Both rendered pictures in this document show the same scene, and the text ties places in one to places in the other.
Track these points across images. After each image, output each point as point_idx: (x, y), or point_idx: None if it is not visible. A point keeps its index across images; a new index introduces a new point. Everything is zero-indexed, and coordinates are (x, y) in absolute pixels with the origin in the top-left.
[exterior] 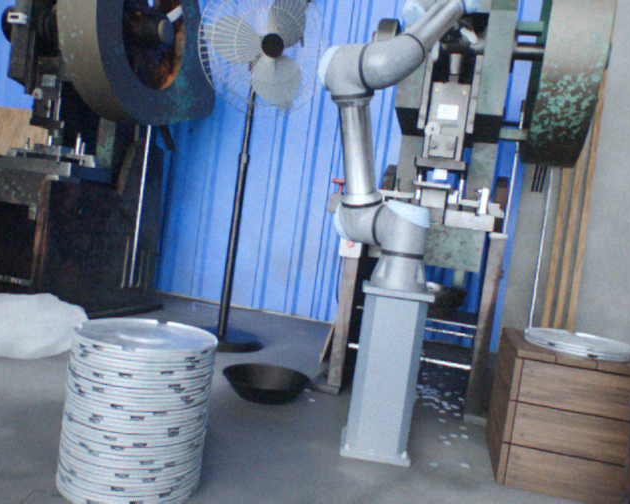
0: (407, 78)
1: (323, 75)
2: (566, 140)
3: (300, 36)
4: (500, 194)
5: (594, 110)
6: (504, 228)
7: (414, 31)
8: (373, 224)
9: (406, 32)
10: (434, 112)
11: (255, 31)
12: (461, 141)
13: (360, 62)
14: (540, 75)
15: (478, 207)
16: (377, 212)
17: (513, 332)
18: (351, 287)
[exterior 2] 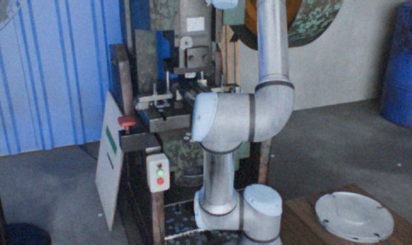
0: (158, 2)
1: (201, 137)
2: (300, 43)
3: None
4: (217, 57)
5: (329, 26)
6: None
7: (280, 70)
8: (241, 222)
9: (279, 79)
10: (184, 26)
11: None
12: (210, 48)
13: (251, 130)
14: (298, 10)
15: None
16: (241, 211)
17: (302, 213)
18: (161, 206)
